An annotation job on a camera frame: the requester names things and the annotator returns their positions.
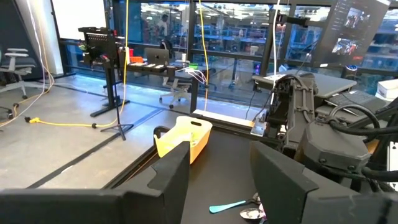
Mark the grey white office chair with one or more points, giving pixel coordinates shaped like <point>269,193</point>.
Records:
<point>18,63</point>

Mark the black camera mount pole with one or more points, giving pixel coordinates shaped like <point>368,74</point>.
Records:
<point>295,21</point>

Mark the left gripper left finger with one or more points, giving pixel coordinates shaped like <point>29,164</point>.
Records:
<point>93,208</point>

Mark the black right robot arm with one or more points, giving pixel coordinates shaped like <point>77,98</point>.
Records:
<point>335,146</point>

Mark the silver mounting bracket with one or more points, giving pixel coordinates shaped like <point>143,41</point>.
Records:
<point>259,127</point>

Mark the black monitor with camera feeds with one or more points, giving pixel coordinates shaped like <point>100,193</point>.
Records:
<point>351,31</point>

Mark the yellow plastic bin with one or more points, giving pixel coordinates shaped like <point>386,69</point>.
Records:
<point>199,146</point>

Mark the black perforated panel stand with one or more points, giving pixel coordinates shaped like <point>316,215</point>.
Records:
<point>99,43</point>

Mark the dark open laptop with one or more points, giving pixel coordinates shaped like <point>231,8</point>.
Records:
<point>354,99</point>

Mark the white box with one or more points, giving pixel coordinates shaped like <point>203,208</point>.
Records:
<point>388,88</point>

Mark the black desk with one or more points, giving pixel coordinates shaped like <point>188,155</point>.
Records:
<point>194,93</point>

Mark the grey laptop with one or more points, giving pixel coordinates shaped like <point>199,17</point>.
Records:
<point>157,56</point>
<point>329,84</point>

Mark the person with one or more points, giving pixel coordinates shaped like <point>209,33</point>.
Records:
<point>163,28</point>

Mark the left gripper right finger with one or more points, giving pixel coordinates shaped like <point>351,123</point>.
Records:
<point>311,208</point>

